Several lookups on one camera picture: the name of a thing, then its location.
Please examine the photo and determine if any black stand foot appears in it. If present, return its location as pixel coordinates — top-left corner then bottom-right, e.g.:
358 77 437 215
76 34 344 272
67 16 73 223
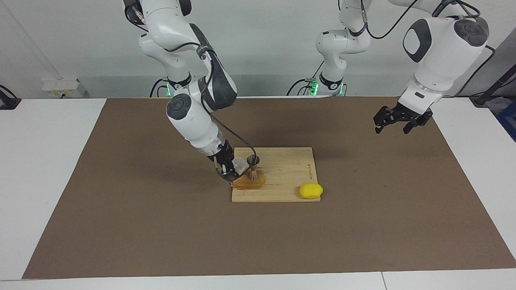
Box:
0 85 21 110

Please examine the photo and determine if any yellow lemon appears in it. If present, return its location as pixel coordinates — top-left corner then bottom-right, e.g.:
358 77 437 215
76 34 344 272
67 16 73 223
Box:
299 183 324 200

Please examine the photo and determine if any steel double jigger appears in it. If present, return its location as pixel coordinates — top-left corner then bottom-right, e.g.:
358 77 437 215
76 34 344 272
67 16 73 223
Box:
246 155 260 181

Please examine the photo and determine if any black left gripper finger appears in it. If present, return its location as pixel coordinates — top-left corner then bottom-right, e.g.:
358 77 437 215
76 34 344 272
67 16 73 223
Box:
373 106 392 134
403 118 422 135

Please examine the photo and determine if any black tripod leg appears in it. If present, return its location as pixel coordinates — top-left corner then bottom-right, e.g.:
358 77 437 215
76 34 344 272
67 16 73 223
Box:
470 62 516 107

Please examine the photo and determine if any wooden cutting board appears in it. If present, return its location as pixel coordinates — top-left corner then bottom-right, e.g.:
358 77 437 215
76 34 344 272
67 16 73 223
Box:
227 147 321 203

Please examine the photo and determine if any blue crate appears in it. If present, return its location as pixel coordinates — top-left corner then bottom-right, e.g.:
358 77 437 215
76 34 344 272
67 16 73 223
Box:
497 99 516 141

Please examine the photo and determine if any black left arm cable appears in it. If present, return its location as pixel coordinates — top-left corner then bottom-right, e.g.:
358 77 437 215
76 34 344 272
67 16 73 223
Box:
361 0 495 97

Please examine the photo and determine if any brown paper table mat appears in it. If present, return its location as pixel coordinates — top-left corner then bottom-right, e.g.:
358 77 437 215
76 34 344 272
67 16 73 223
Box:
22 96 516 280

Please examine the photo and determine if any small clear glass cup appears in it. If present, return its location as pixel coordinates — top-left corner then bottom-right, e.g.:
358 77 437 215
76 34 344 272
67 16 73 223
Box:
233 157 249 176

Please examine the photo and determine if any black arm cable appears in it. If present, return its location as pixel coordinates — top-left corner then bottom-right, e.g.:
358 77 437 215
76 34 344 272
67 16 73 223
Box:
361 0 495 97
165 40 260 182

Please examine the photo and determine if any black base cable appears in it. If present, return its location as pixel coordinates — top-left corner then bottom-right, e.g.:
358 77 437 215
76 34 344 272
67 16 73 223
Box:
150 78 166 97
286 60 325 96

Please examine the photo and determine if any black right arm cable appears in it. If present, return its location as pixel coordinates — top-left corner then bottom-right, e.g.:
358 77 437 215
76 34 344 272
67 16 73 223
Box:
165 40 260 182

